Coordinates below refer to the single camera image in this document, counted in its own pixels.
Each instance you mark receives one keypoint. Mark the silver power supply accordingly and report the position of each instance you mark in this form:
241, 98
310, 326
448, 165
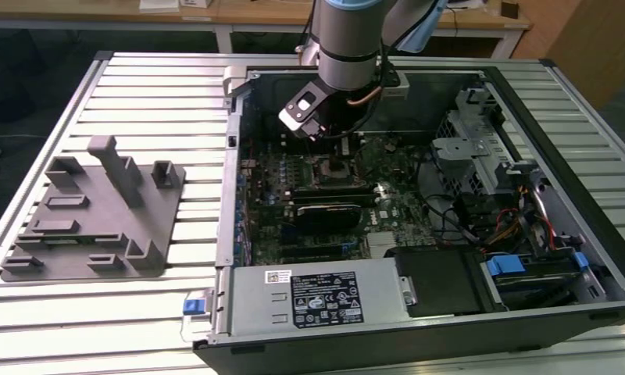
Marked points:
254, 285

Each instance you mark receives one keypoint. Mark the grey parts rack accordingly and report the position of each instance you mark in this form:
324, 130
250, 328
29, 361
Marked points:
156, 218

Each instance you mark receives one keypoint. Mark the small black box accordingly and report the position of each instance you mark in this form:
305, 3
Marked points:
510, 9

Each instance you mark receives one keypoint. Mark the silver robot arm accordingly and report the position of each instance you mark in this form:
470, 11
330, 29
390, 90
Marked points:
344, 39

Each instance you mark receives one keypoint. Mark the silver drive bay cage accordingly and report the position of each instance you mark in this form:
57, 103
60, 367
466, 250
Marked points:
456, 150

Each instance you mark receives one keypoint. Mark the black graphics card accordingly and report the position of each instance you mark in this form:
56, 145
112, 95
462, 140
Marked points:
328, 218

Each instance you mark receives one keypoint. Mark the black open PC case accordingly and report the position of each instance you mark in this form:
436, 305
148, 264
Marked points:
396, 351

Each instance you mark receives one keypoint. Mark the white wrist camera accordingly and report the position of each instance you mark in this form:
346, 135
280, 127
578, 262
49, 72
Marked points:
396, 86
301, 109

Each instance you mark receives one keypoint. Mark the CPU socket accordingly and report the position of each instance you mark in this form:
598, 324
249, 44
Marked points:
322, 176

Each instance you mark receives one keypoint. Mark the silver chipset heatsink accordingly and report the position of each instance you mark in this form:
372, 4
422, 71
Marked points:
382, 244

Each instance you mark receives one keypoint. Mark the blue latch tab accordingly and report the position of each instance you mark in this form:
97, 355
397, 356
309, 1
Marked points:
194, 306

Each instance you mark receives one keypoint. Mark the green RAM stick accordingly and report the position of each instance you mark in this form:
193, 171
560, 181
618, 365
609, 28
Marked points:
90, 239

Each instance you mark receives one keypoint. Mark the wooden desk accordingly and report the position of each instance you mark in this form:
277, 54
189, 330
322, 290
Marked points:
161, 17

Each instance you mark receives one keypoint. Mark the green motherboard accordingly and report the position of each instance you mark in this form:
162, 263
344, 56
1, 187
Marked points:
401, 195

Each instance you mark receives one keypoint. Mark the black expansion slot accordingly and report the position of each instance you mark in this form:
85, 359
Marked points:
312, 253

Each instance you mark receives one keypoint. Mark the hard disk in blue carrier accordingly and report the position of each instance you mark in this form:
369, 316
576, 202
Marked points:
505, 267

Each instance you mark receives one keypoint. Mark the white box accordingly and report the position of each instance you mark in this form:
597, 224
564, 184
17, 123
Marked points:
158, 4
194, 3

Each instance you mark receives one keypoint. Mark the wooden cabinet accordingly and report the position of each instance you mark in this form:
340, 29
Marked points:
593, 47

